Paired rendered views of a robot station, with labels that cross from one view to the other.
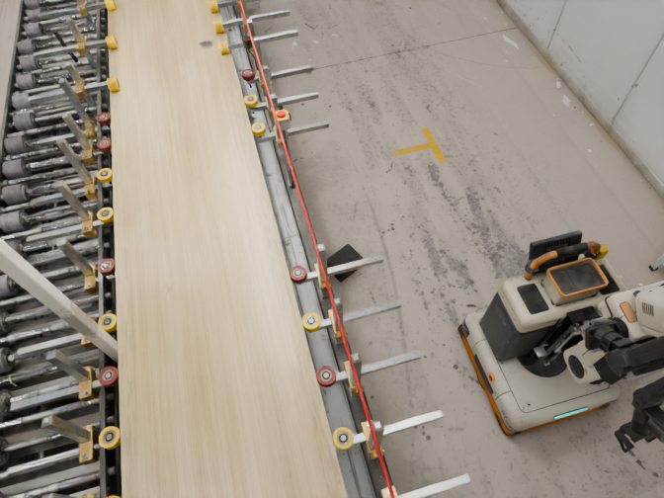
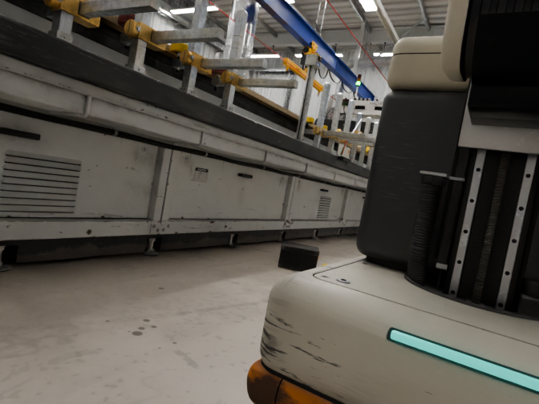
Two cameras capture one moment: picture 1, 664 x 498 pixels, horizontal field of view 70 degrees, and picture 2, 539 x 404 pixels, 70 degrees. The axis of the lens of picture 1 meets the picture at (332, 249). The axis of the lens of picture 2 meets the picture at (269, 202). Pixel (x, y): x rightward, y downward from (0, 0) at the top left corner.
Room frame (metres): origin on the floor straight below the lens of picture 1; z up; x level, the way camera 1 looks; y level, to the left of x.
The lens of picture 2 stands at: (-0.01, -1.29, 0.43)
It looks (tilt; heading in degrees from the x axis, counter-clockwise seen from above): 3 degrees down; 42
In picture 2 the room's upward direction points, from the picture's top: 10 degrees clockwise
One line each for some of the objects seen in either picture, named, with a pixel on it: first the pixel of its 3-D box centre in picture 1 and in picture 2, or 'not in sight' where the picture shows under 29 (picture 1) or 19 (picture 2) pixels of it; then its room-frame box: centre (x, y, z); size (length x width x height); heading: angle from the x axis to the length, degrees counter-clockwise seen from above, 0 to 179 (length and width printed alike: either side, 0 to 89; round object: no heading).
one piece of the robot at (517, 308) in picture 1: (552, 312); (507, 150); (0.94, -1.09, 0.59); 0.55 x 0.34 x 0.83; 102
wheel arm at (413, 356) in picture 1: (372, 368); (168, 38); (0.65, -0.14, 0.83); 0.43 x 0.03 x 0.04; 102
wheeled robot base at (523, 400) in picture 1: (534, 359); (464, 351); (0.85, -1.10, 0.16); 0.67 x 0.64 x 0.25; 12
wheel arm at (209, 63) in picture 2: (354, 316); (216, 64); (0.89, -0.08, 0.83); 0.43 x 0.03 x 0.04; 102
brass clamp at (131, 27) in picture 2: (353, 377); (145, 35); (0.61, -0.06, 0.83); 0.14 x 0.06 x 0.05; 12
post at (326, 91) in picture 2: (279, 128); (321, 119); (2.05, 0.26, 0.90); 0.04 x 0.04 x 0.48; 12
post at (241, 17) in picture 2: (323, 274); (233, 65); (1.08, 0.05, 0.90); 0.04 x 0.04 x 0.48; 12
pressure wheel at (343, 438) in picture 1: (343, 440); not in sight; (0.36, 0.00, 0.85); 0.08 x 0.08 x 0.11
